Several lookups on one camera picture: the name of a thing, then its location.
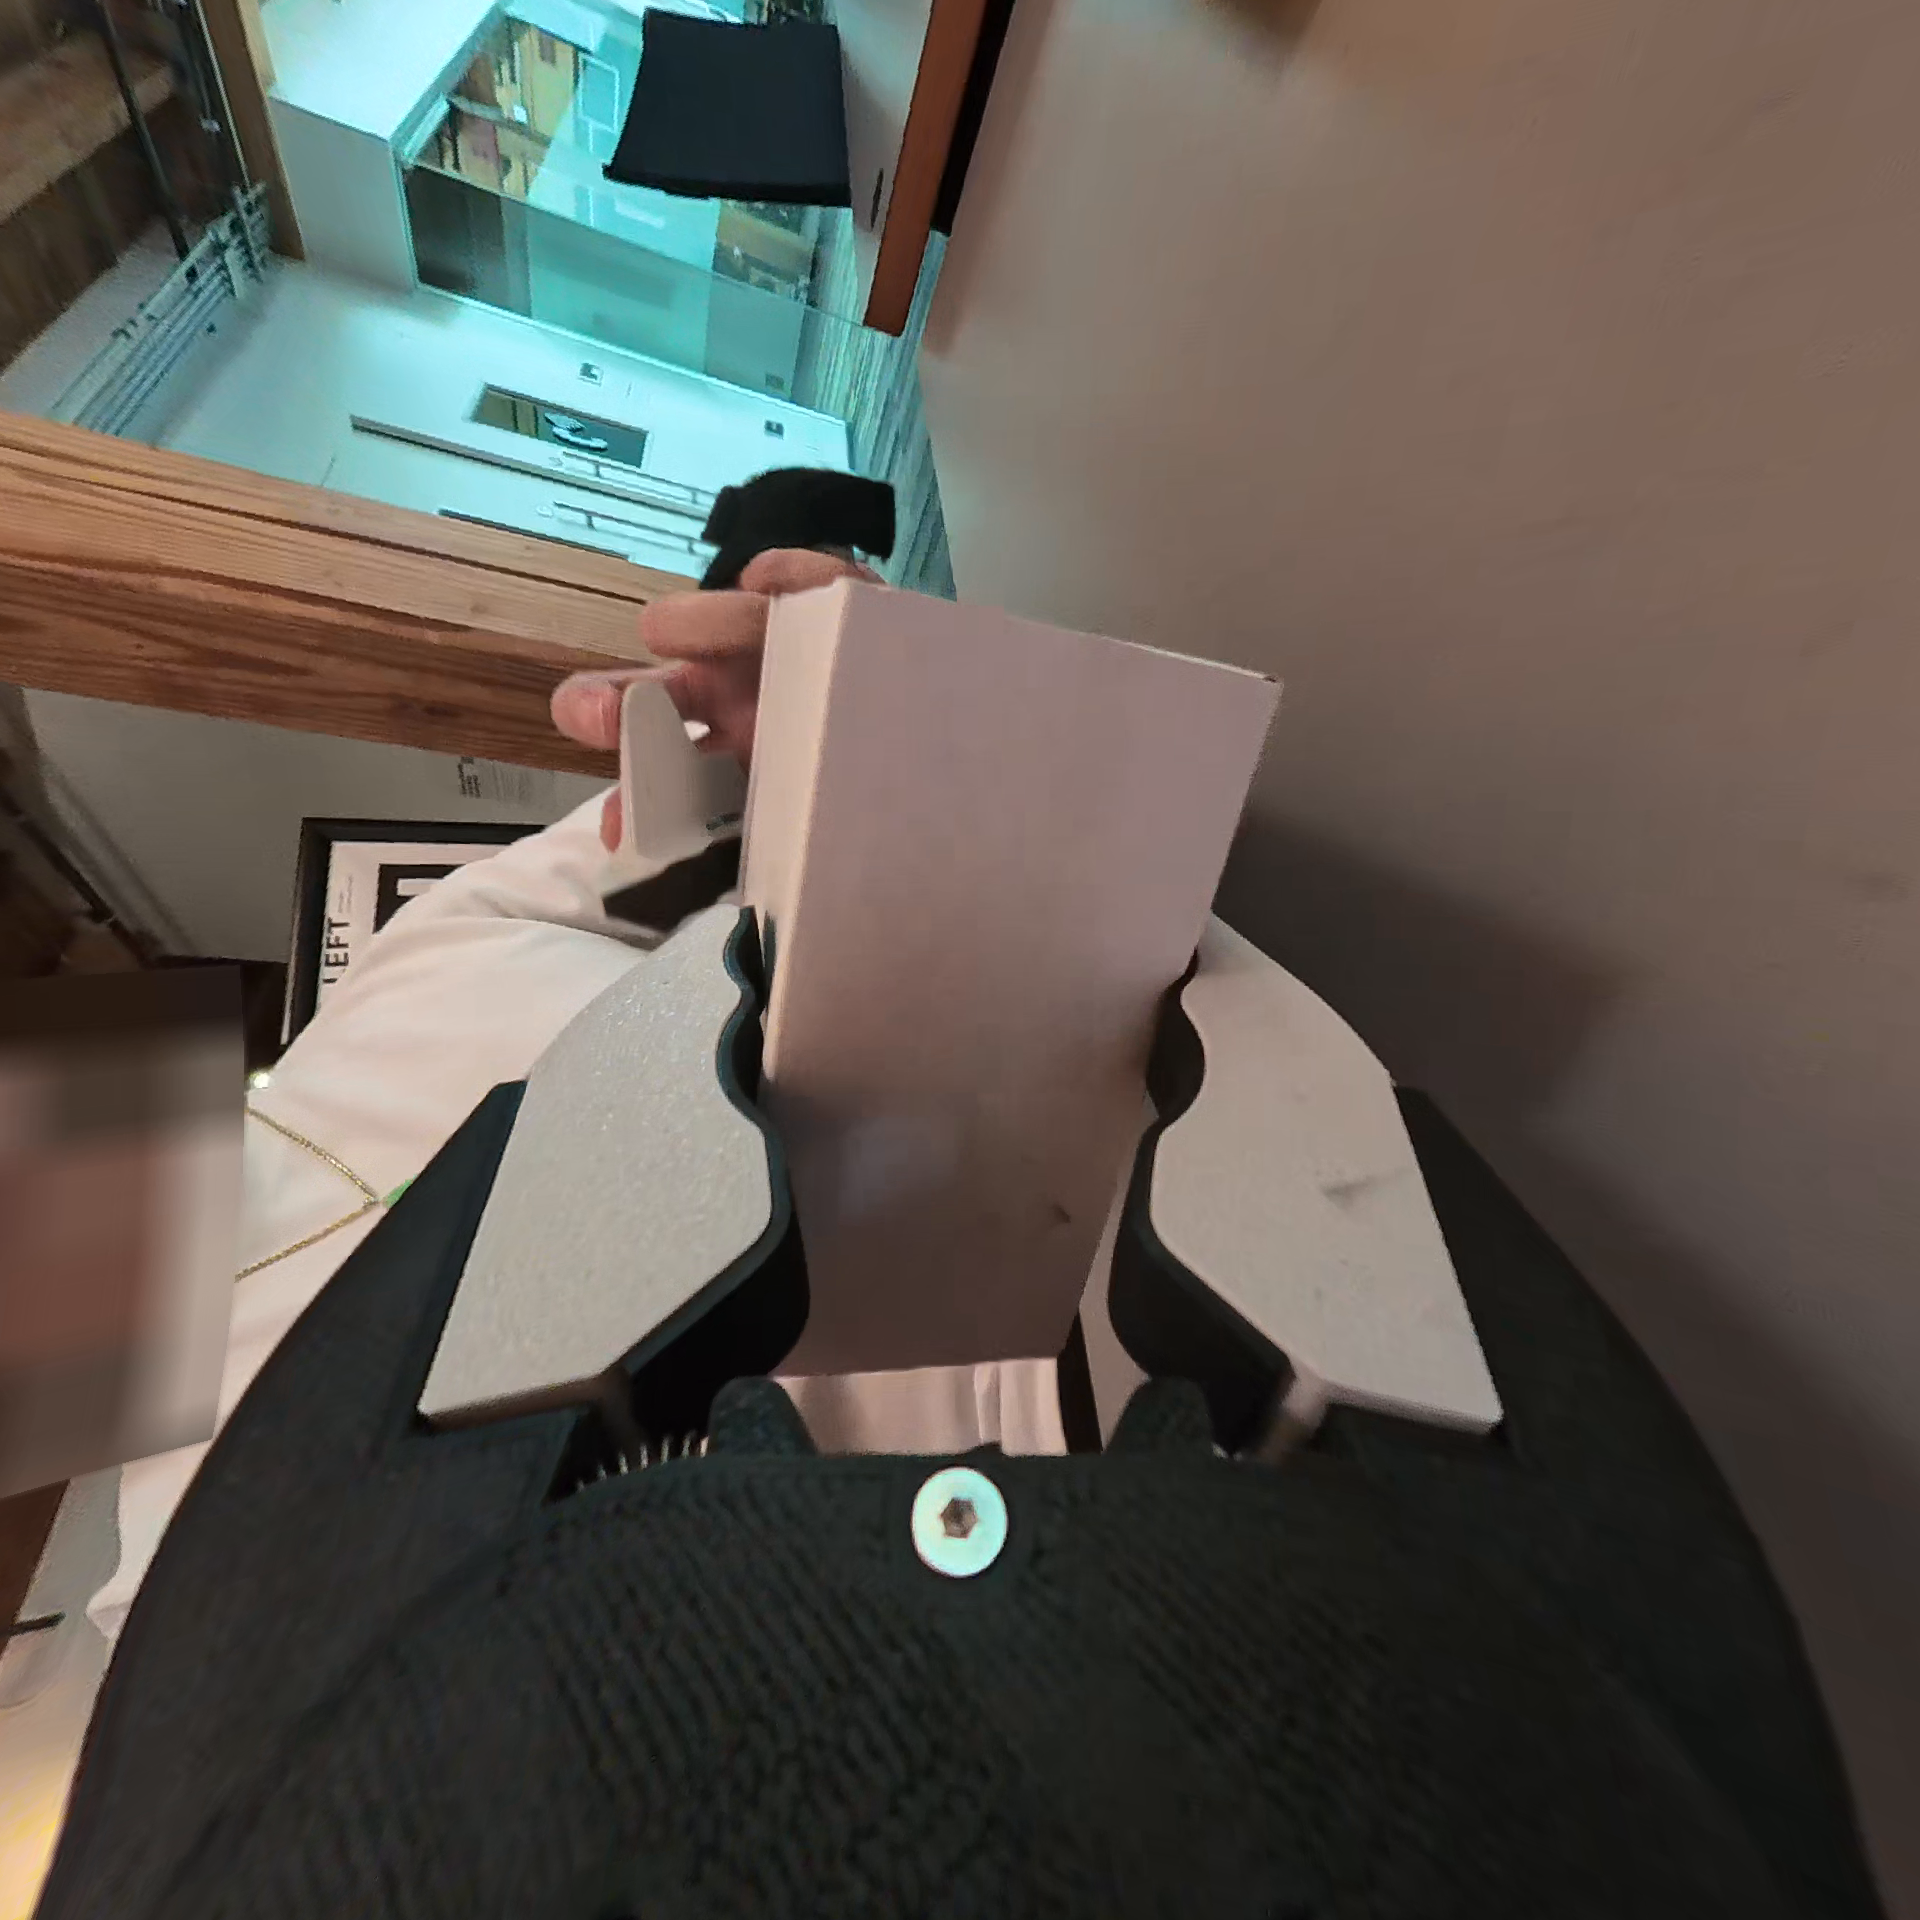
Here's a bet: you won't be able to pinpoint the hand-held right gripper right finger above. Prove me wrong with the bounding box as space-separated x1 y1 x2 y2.
1105 913 1505 1464

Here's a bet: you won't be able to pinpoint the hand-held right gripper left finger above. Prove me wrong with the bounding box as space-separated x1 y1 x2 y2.
417 904 813 1445

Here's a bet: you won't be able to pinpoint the white cardboard box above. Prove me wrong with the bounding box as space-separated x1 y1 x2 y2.
737 579 1287 1379

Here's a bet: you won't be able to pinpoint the person's left forearm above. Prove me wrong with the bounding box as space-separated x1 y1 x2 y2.
301 788 747 1098

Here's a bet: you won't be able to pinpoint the person's left hand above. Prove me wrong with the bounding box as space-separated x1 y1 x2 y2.
547 549 892 756

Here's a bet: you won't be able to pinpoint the black framed poster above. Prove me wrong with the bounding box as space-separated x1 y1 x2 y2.
281 815 546 1051

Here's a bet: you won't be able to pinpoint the wooden beam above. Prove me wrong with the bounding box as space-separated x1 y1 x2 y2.
0 407 708 779

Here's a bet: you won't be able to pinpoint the black panel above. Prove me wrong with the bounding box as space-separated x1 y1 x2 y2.
605 5 855 209

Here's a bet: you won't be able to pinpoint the white conduit pipes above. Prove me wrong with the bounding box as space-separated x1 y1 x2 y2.
44 180 273 438

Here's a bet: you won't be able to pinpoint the gold chain necklace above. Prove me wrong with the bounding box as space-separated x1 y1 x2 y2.
238 1100 387 1285

